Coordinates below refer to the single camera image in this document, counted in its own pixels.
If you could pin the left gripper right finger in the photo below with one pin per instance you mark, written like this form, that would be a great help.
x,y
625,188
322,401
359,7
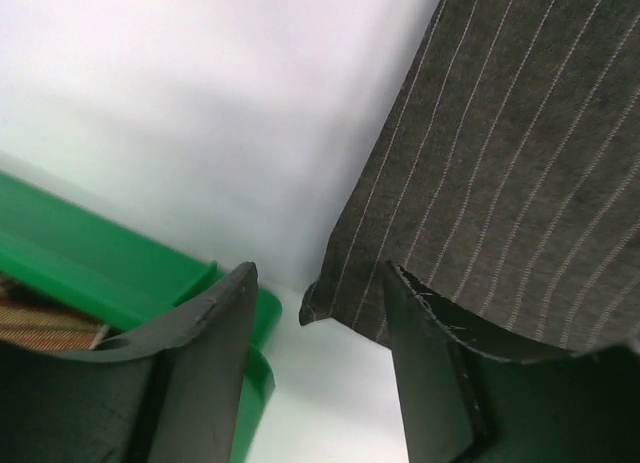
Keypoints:
x,y
471,391

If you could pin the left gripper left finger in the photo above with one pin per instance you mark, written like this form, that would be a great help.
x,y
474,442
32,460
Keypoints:
x,y
167,391

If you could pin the black pinstripe long sleeve shirt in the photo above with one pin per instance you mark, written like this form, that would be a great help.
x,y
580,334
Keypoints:
x,y
505,178

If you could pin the plaid long sleeve shirt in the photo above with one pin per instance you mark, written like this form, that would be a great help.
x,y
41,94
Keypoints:
x,y
38,322

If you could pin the green plastic bin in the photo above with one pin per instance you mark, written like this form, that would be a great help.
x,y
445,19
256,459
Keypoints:
x,y
123,279

